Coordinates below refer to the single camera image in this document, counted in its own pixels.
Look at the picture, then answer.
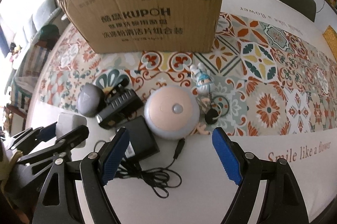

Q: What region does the white battery charger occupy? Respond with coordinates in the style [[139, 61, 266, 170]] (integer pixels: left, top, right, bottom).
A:
[[55, 113, 87, 139]]

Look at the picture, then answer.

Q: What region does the grey oval mouse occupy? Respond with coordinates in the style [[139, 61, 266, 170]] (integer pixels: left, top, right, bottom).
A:
[[77, 84, 106, 117]]

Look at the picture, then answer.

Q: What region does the black power adapter with cable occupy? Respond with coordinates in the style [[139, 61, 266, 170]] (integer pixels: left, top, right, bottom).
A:
[[114, 116, 185, 199]]

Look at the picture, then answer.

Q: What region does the round pink night light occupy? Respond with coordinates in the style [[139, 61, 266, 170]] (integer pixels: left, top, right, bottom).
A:
[[144, 85, 200, 140]]

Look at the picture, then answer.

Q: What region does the black ribbed charger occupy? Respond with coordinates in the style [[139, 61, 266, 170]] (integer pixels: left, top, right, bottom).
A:
[[95, 78, 144, 130]]

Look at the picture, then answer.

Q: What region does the striped cushion chair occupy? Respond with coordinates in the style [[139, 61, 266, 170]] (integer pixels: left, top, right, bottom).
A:
[[10, 45, 51, 113]]

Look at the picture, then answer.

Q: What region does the small blue-haired figurine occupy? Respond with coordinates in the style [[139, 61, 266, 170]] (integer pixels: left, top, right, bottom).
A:
[[190, 63, 215, 95]]

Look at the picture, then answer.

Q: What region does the patterned table runner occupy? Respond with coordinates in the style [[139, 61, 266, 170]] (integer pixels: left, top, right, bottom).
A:
[[38, 13, 336, 136]]

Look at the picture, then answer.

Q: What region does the grey sofa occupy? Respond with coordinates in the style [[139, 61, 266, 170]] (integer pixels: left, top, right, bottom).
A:
[[0, 0, 63, 56]]

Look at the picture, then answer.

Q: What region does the brown cardboard box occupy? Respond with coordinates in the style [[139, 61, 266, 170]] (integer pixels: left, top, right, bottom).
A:
[[60, 0, 222, 54]]

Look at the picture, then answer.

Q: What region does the black keychain disc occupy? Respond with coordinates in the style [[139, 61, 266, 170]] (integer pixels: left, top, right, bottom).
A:
[[205, 108, 218, 125]]

